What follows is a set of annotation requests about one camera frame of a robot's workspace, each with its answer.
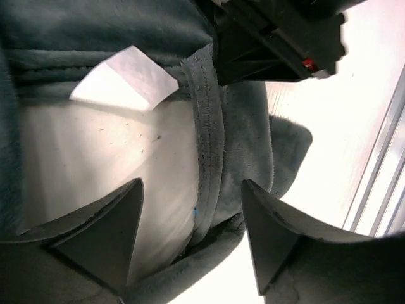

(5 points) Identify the zebra print pillowcase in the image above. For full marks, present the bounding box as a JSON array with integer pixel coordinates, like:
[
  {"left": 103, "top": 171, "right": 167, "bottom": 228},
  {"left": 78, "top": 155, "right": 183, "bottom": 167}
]
[{"left": 1, "top": 1, "right": 312, "bottom": 303}]

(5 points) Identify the aluminium right side rail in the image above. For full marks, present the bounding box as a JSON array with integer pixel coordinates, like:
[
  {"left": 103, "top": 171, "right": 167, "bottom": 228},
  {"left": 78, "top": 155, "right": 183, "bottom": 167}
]
[{"left": 342, "top": 72, "right": 404, "bottom": 238}]

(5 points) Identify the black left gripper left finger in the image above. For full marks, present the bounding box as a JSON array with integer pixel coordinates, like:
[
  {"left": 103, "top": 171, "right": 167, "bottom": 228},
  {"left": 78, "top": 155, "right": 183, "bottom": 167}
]
[{"left": 1, "top": 179, "right": 144, "bottom": 303}]

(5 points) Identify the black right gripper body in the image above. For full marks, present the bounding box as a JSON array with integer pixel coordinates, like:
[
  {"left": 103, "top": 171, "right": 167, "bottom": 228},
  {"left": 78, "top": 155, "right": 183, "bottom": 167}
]
[{"left": 196, "top": 1, "right": 348, "bottom": 86}]

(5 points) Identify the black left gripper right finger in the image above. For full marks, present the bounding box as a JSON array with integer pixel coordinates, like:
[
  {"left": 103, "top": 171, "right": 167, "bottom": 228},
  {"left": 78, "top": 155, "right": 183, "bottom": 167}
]
[{"left": 241, "top": 180, "right": 404, "bottom": 303}]

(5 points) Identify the white pillow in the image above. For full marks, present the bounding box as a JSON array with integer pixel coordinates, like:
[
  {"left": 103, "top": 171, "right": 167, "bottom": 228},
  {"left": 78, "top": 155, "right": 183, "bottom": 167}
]
[{"left": 22, "top": 46, "right": 198, "bottom": 281}]

